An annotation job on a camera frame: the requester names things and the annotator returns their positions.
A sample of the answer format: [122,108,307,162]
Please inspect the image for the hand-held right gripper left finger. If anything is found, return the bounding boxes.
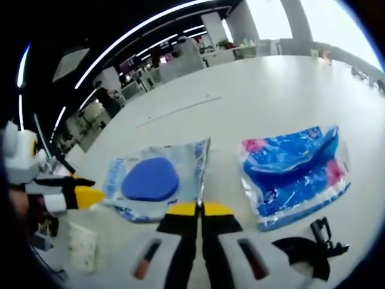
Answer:
[126,202,202,289]

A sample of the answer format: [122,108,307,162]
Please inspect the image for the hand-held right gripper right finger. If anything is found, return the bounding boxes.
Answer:
[200,202,279,289]

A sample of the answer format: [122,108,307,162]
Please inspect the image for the clear plastic bottle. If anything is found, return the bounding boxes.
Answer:
[64,222,99,273]

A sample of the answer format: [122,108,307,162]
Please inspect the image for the clear packet with blue pad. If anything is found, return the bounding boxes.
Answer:
[102,137,212,224]

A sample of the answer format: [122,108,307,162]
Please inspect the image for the blue plastic packet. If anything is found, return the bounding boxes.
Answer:
[239,125,352,233]

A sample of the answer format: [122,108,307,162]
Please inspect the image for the black metal stand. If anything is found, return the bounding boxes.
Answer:
[271,217,351,282]

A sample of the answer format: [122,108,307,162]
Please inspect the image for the ceiling air vent panel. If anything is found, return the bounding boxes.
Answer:
[51,47,91,82]

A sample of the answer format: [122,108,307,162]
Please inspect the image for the white table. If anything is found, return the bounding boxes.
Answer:
[45,55,385,289]

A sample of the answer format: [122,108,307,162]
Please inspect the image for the white office partition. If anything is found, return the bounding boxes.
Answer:
[158,55,208,82]

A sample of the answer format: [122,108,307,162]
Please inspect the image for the long ceiling light strip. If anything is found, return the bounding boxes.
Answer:
[74,0,211,90]

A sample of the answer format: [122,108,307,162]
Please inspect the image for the small orange object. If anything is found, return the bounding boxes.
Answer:
[311,48,333,64]

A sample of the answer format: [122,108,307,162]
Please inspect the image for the small grey objects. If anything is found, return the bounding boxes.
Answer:
[350,66,385,91]

